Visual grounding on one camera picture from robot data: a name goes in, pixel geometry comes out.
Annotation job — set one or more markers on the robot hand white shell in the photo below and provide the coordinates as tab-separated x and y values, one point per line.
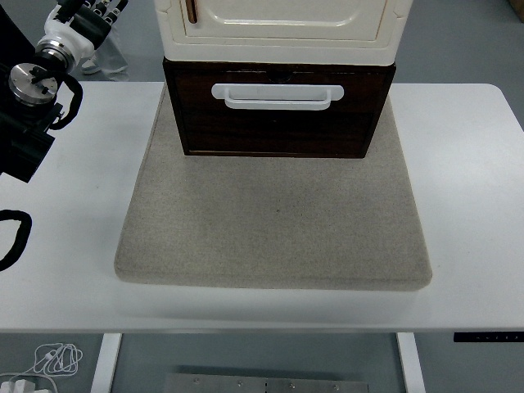
69	34

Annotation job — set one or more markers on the dark wood drawer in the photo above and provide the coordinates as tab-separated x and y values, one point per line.
192	98

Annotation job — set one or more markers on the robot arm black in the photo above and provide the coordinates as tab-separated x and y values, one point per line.
24	123

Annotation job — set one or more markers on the cream plastic cabinet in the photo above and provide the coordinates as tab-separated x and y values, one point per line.
282	51

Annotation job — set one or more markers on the cream cabinet door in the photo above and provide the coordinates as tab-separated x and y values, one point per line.
286	12

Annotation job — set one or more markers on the person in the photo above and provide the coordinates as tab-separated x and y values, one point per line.
110	57

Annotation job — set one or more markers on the grey fabric mat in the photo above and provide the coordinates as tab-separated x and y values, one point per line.
278	225

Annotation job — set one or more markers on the white table leg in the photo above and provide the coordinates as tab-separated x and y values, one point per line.
410	364
105	364

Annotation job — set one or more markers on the white power adapter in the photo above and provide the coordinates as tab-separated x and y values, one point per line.
20	387

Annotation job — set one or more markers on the grey metal plate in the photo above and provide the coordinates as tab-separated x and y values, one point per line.
266	385

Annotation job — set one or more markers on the tan cardboard box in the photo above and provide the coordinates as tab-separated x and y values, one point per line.
518	8

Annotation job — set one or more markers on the black table control panel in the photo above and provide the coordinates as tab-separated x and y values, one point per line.
487	337

